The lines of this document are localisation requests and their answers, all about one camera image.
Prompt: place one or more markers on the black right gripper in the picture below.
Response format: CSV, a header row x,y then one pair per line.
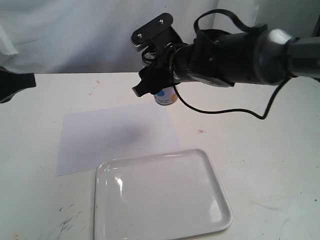
x,y
164,69

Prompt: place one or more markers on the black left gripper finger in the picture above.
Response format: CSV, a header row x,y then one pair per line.
x,y
12,83

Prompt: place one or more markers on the white spray paint can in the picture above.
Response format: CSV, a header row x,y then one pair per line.
x,y
166,96

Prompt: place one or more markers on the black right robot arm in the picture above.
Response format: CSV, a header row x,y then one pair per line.
x,y
219,59

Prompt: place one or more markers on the white backdrop cloth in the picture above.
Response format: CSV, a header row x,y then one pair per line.
x,y
93,36

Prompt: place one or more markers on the white paper sheet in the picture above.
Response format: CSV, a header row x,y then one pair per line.
x,y
92,137

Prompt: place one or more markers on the white plastic tray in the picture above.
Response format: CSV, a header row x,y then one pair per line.
x,y
167,196

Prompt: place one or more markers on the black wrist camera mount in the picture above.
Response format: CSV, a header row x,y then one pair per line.
x,y
157,34

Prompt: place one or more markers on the black metal stand frame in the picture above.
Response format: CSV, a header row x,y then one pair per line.
x,y
316,27

